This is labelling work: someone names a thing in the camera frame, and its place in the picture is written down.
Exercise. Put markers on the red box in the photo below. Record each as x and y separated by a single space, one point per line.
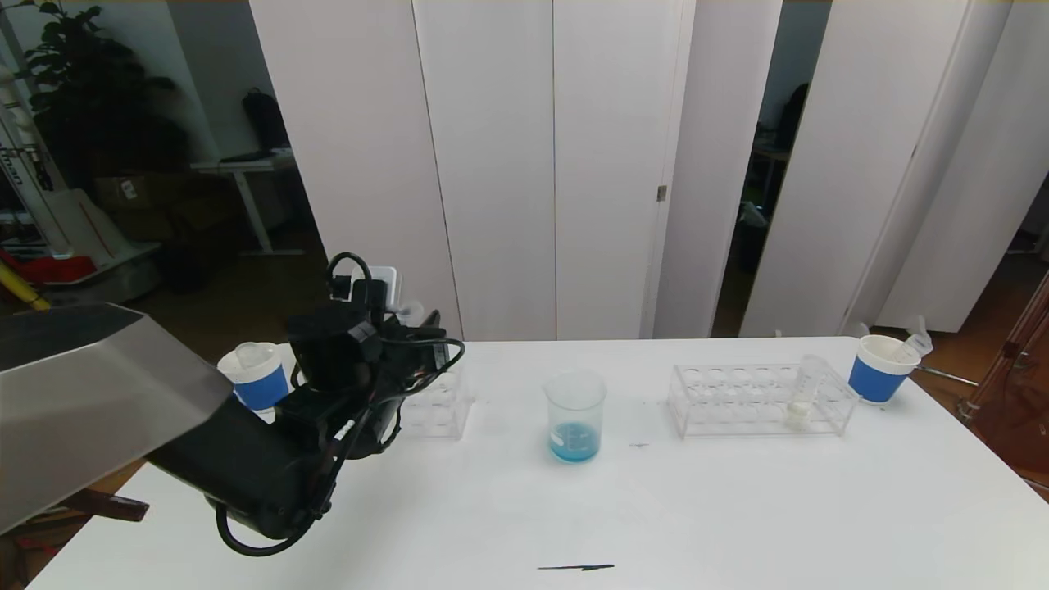
57 269

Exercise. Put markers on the white standing desk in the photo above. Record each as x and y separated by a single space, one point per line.
246 166

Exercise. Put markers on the dark green potted plant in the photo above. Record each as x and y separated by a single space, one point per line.
98 106

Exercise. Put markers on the black backpack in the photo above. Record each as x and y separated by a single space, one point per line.
264 121

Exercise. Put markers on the white platform with board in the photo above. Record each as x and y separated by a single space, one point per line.
90 244

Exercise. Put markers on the test tube with pale yellow pigment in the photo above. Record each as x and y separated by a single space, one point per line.
797 410

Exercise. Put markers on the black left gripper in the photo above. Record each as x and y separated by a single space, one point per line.
438 354

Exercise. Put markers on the blue and white paper cup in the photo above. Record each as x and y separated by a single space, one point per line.
873 381
262 392

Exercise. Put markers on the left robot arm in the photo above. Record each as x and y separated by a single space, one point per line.
98 401

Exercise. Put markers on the clear glass beaker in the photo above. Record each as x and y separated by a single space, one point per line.
574 442

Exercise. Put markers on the test tube with red pigment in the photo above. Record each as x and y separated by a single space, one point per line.
411 311
914 340

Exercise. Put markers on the white folding screen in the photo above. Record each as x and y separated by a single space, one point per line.
860 164
492 164

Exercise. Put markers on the cardboard box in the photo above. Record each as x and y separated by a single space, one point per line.
135 193

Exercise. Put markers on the clear acrylic test tube rack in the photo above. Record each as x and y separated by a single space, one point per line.
737 410
442 410

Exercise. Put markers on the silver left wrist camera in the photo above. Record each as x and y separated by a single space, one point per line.
387 283

